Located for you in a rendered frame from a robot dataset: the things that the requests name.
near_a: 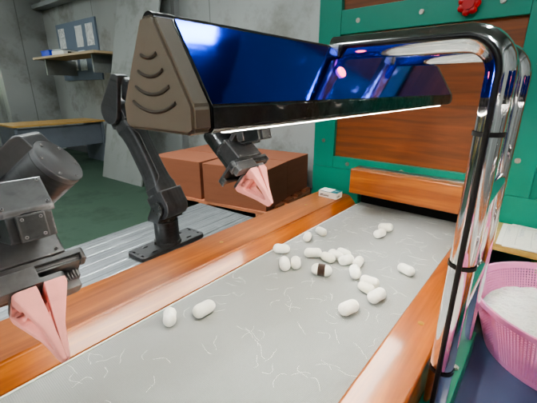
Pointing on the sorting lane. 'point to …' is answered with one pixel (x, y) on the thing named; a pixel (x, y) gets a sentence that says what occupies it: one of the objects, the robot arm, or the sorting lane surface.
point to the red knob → (468, 6)
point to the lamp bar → (258, 80)
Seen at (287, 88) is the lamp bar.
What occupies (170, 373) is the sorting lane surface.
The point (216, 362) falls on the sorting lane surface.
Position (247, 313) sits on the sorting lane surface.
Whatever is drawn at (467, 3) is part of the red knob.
